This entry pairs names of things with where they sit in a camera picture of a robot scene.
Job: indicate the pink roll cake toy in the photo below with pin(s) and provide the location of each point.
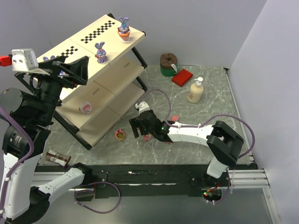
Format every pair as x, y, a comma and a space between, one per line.
146, 138

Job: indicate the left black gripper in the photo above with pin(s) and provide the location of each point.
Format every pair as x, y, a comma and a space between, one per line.
60, 75

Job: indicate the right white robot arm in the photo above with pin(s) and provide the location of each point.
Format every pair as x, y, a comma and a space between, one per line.
223, 141

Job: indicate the pink white small toy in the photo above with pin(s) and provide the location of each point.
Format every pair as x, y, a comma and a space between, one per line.
85, 107

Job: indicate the brown green plush toy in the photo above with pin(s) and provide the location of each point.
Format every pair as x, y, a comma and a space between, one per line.
168, 64

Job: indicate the beige three-tier shelf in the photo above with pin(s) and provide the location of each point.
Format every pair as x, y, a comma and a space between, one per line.
110, 86

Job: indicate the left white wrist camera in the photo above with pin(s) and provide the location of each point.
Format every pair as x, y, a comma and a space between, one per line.
24, 60

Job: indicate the beige soap pump bottle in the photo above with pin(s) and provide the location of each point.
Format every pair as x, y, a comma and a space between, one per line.
196, 90

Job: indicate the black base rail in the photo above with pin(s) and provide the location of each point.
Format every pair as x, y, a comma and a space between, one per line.
152, 180

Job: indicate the red box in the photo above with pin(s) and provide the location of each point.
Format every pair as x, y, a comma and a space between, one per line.
182, 77

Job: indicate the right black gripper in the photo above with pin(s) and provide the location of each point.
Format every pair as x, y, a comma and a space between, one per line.
142, 123

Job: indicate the purple sitting bunny toy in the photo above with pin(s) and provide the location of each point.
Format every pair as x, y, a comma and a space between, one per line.
101, 54

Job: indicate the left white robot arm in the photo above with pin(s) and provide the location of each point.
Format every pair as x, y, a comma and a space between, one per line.
30, 116

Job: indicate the brown snack packet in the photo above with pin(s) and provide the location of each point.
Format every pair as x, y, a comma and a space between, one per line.
57, 158

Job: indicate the pink piglet toy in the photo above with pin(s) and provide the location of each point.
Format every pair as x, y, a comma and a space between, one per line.
175, 118

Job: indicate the pink clover donut toy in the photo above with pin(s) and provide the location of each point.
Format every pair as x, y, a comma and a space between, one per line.
119, 134

